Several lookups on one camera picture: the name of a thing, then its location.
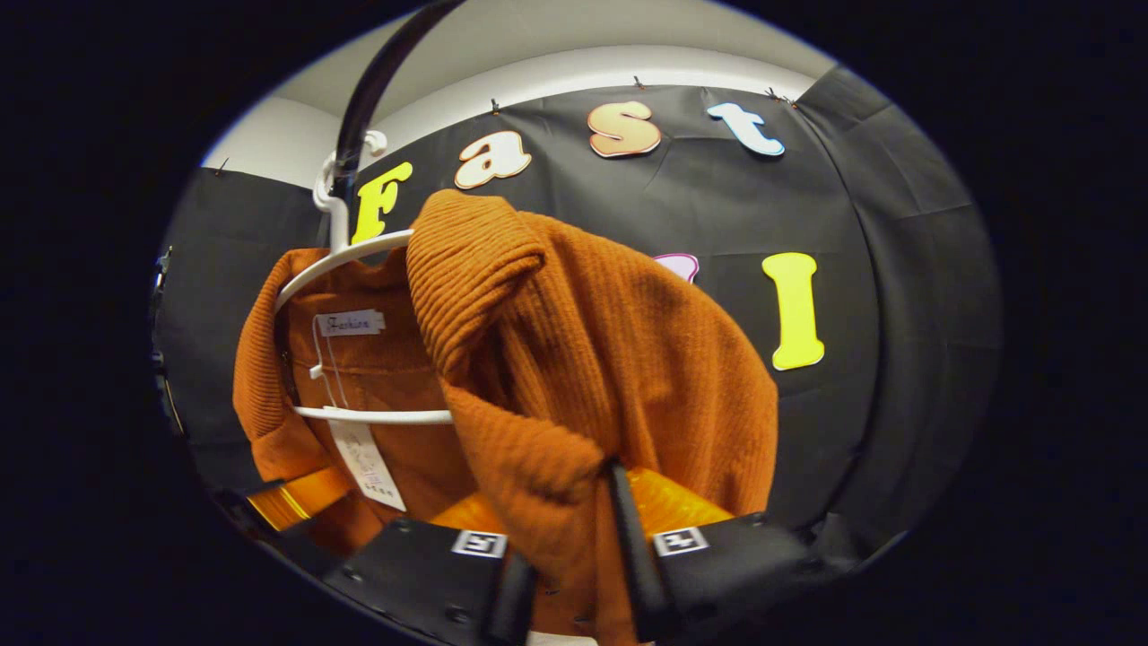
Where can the black clothes rack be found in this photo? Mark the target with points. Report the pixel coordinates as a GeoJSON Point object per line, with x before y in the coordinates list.
{"type": "Point", "coordinates": [377, 81]}

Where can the white plastic clothes hanger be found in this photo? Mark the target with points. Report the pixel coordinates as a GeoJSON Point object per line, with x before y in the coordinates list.
{"type": "Point", "coordinates": [377, 415]}

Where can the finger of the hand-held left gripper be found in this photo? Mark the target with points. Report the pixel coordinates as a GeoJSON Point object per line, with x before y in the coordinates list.
{"type": "Point", "coordinates": [296, 498]}

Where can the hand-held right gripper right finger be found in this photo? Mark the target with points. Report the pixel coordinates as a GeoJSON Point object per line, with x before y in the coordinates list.
{"type": "Point", "coordinates": [641, 574]}

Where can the white laundry hamper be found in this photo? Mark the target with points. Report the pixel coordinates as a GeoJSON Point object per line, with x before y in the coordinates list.
{"type": "Point", "coordinates": [560, 640]}

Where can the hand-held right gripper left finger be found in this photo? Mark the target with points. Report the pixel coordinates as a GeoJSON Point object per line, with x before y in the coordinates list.
{"type": "Point", "coordinates": [511, 597]}

